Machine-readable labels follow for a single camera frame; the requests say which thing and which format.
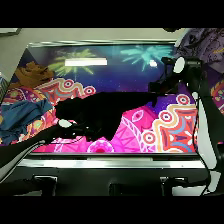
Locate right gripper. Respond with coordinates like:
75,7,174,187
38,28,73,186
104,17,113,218
148,80,182,95

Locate black garment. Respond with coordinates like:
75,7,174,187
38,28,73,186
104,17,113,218
54,90,162,142

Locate purple garment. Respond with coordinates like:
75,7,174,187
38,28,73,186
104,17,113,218
172,28,224,75

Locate brown garment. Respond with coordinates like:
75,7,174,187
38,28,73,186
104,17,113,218
12,61,56,90

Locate blue garment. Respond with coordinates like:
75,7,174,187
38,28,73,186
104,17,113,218
0,99,55,147

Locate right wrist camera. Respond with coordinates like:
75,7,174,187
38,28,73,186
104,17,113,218
160,56,178,69

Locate black cable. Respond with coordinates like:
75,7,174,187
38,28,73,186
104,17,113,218
192,94,214,189

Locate silver frame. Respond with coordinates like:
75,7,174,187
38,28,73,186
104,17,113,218
15,155,208,197

